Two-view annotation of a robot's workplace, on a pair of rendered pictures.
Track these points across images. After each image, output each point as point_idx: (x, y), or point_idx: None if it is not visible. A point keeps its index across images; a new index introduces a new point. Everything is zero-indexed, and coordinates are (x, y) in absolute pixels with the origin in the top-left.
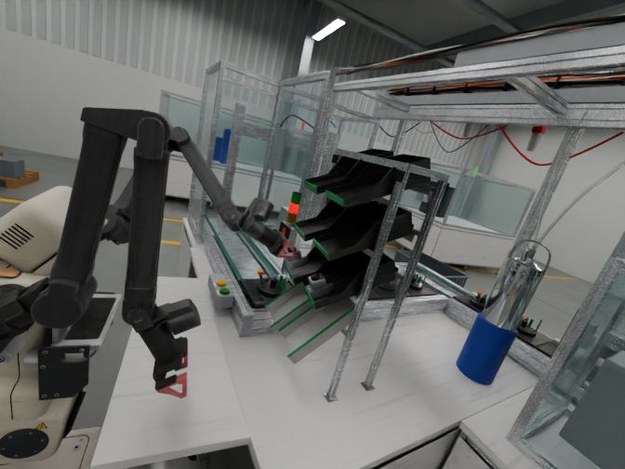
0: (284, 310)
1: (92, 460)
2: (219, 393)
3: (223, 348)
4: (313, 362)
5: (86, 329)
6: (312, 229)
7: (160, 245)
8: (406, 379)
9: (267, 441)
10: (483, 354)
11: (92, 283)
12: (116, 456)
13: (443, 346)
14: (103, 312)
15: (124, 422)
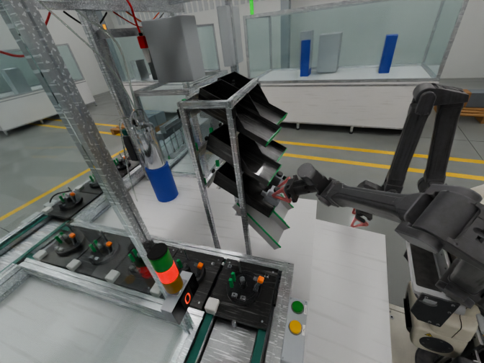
0: (269, 234)
1: (384, 236)
2: (324, 241)
3: (310, 271)
4: (254, 235)
5: (421, 253)
6: (261, 171)
7: (394, 156)
8: (212, 207)
9: (309, 214)
10: (173, 179)
11: (423, 189)
12: (374, 233)
13: (153, 211)
14: (418, 269)
15: (375, 245)
